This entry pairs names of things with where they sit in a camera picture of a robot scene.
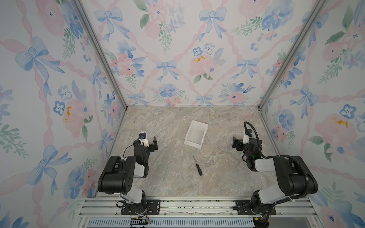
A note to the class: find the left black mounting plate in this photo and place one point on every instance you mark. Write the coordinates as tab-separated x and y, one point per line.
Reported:
154	207

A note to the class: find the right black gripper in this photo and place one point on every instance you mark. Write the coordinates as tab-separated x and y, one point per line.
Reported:
240	144

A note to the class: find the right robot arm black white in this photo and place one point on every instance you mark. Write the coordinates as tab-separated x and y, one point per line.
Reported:
294	180

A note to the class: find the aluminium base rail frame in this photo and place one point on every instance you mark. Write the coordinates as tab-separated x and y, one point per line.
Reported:
175	212

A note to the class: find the white plastic bin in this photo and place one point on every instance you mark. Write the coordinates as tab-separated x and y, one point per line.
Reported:
196	134

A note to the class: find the right corner aluminium post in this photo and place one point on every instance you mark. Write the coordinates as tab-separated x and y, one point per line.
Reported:
305	30

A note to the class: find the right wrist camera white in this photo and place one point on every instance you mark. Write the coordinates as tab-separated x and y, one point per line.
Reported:
247	136

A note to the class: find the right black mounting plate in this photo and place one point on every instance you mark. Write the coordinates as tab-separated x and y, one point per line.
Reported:
247	207

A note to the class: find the black handled screwdriver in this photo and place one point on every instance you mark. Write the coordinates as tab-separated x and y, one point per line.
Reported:
197	166

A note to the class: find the corner aluminium post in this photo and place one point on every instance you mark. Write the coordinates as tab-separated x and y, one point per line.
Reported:
80	11
305	30

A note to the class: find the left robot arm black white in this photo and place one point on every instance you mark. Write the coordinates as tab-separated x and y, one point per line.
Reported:
119	174

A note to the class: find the left corner aluminium post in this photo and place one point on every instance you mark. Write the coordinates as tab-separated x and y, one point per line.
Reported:
80	11

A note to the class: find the black mounting plate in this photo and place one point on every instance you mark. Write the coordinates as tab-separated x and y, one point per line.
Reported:
154	207
247	207

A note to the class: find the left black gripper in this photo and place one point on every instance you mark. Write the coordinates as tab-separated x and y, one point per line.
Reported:
151	147

